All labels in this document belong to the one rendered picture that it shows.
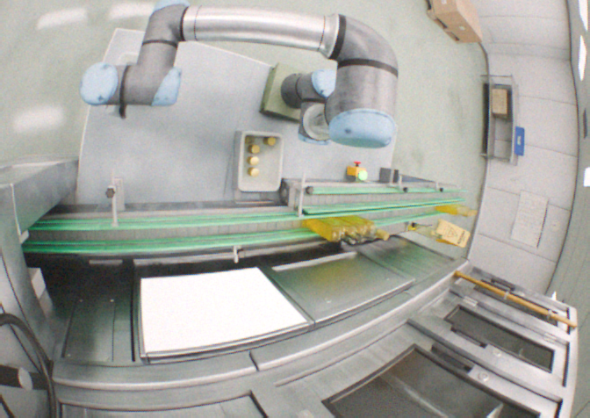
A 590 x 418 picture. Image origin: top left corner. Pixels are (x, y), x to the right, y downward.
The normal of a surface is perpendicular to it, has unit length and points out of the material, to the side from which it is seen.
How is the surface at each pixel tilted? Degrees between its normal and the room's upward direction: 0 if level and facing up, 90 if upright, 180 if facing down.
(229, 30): 51
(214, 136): 0
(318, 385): 90
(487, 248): 90
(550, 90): 90
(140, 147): 0
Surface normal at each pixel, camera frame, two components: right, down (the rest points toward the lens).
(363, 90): -0.30, 0.15
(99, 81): 0.49, 0.33
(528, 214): -0.85, 0.02
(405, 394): 0.10, -0.97
